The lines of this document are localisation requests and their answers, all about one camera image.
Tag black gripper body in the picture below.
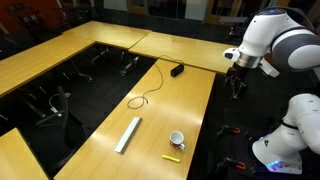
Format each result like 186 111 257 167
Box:
226 63 250 87

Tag white and red cup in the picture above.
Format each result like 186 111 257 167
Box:
169 130 186 151

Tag black clamp orange tip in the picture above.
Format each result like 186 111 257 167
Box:
215 124 242 139
216 157 247 170

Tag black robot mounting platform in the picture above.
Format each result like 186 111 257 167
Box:
213 109 320 180

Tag small black box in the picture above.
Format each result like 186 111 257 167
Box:
170 63 185 78

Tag yellow marker pen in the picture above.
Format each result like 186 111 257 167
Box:
162 154 182 164

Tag black chair base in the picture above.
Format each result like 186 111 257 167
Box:
119 49 141 77
89 46 111 65
61 58 94 84

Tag long silver metal bar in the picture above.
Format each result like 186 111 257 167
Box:
113 116 143 155

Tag black office chair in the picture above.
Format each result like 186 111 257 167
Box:
29 85 89 174

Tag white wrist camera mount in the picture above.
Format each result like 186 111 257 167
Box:
259 59 281 79

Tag thin black loose cable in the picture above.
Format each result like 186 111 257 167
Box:
126 54 185 110

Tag white cable with plug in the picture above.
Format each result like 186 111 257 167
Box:
48 93 65 116

